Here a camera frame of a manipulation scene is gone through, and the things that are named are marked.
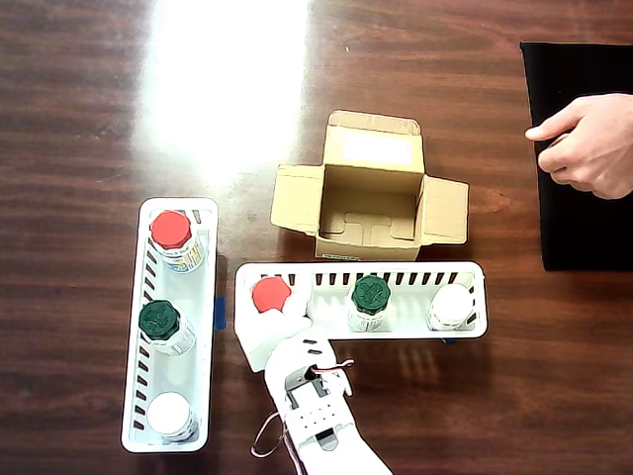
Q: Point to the brown cardboard box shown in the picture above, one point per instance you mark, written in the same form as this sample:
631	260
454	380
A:
371	188

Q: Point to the red cap bottle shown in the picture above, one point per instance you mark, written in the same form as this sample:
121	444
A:
269	294
170	230

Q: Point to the blue tape piece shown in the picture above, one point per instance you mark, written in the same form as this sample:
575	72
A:
220	313

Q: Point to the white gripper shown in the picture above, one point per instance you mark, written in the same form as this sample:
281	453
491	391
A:
271	332

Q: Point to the person's hand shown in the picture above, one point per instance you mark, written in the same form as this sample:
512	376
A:
593	143

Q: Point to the black cloth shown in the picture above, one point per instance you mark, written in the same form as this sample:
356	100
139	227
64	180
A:
583	232

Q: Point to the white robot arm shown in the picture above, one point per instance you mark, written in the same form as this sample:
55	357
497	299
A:
336	445

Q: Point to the white plastic basket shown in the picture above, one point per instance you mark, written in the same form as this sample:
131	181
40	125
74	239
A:
410	316
203	346

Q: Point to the white cap bottle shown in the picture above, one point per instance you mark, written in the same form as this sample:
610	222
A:
450	304
168	413

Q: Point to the green cap bottle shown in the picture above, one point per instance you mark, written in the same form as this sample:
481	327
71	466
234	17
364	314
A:
158	320
371	294

